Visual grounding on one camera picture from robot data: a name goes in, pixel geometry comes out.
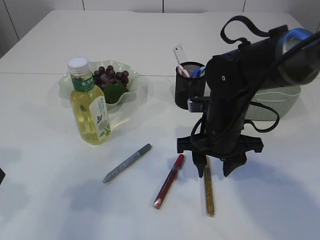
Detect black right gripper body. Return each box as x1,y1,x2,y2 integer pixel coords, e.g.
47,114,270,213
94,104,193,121
177,53,264,160

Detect purple artificial grape bunch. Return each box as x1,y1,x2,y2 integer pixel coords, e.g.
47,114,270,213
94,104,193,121
92,65,129,104

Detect pale green ruffled plate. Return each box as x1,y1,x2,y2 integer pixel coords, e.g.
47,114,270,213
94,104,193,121
58,60,140,113

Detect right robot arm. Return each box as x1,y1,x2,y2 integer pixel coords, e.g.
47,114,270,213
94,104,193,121
177,25,320,177

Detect gold glitter pen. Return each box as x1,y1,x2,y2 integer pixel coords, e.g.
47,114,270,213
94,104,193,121
203,156,215,217

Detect clear plastic ruler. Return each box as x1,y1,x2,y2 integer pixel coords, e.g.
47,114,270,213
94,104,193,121
172,44,188,65

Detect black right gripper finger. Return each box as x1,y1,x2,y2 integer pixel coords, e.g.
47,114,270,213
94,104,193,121
221,151,247,177
192,150,207,178

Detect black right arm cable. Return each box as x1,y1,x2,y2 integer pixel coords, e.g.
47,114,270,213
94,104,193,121
219,15,270,46

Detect pink capped scissors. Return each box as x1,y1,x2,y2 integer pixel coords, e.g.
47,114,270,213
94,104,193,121
176,64,190,78

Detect green tea plastic bottle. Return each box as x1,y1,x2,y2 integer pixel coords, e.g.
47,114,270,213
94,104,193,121
67,56,111,145

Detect black mesh pen holder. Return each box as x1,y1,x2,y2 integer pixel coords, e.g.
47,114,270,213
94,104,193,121
174,61,206,110

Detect blue capped scissors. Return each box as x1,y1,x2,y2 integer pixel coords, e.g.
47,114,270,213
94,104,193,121
190,66,206,78

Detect green plastic woven basket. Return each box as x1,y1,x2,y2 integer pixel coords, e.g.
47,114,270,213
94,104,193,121
245,86,301,121

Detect silver glitter pen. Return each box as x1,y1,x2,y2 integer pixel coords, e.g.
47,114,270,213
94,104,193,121
102,143,152,184

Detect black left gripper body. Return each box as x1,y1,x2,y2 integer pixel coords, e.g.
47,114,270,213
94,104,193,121
0,168,6,185

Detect red glitter pen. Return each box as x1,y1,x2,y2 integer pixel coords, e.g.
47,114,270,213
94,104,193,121
152,154,185,210

